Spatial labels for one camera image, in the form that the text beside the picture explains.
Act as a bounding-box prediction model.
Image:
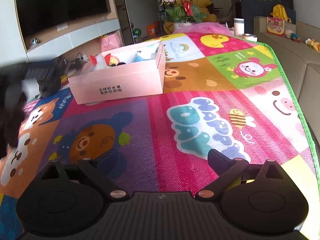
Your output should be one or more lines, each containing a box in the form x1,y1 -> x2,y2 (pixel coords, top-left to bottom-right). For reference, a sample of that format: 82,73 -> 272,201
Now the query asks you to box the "red cap figurine keychain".
108,56 -> 126,67

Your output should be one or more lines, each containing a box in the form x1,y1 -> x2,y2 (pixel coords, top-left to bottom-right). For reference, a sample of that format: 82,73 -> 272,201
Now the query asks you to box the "white blue medicine box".
132,44 -> 159,63

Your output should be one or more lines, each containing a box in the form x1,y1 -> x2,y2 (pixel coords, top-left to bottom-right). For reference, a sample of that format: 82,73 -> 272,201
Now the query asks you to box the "pink gift bag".
100,32 -> 123,52

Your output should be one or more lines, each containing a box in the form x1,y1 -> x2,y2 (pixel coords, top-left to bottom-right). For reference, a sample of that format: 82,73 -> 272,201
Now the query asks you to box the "orange storage box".
146,21 -> 159,37

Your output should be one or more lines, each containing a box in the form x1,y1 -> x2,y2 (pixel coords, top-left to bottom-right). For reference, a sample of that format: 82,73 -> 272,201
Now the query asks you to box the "glass fish tank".
233,0 -> 295,27

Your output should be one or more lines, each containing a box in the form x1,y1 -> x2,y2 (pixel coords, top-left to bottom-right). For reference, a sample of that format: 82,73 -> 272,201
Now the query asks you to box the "white thermos cup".
233,18 -> 245,36

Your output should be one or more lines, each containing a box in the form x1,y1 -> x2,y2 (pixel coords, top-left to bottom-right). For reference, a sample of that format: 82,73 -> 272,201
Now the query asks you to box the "pink cardboard box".
68,40 -> 166,105

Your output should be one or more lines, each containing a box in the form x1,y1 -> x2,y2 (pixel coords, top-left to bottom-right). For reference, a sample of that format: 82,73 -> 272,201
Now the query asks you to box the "green watermelon ball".
132,28 -> 142,38

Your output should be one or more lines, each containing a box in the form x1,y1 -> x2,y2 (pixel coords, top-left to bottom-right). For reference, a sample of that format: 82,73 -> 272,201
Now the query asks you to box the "black television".
16,0 -> 111,38

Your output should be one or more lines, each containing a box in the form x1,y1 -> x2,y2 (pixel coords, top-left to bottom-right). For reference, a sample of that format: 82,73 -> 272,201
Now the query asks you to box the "black plush toy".
37,74 -> 61,99

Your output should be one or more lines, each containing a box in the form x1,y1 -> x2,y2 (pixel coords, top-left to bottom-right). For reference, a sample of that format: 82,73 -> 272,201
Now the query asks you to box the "yellow kids backpack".
266,4 -> 292,36

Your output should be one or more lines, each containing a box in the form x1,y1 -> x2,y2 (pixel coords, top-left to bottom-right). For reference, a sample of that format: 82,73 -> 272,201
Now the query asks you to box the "white wall shelf unit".
1,0 -> 125,67

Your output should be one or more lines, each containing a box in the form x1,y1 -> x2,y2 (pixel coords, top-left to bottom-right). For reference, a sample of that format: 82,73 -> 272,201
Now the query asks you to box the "colourful cartoon play mat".
1,31 -> 319,239

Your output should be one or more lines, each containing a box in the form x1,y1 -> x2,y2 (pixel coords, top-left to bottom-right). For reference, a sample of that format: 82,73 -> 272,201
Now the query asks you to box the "yellow plush bear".
159,0 -> 218,34

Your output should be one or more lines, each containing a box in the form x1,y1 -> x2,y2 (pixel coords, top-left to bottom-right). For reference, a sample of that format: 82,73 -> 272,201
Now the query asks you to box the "purple orchid flower pot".
158,0 -> 207,23

